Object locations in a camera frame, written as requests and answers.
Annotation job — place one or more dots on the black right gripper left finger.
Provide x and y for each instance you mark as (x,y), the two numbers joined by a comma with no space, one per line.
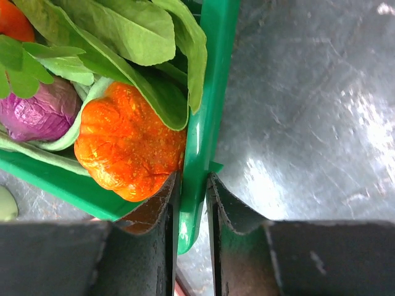
(136,255)

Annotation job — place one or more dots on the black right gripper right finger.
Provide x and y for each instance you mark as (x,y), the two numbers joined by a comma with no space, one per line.
(253,255)

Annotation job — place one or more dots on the green plastic vegetable crate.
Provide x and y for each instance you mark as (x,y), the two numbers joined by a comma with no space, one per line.
(218,21)

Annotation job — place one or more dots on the pink serving tray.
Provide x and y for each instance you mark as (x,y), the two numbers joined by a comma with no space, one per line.
(181,287)

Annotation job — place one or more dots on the small orange toy pumpkin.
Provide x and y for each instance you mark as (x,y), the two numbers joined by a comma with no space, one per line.
(124,145)

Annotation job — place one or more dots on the light green mug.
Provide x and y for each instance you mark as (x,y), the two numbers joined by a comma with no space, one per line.
(8,206)

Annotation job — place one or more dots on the purple toy cabbage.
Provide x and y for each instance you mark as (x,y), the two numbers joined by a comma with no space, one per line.
(46,116)

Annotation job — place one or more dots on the green leafy toy vegetable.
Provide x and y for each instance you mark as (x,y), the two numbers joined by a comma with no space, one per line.
(156,46)

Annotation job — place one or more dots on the orange toy carrot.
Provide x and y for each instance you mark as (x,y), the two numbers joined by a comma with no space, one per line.
(14,23)

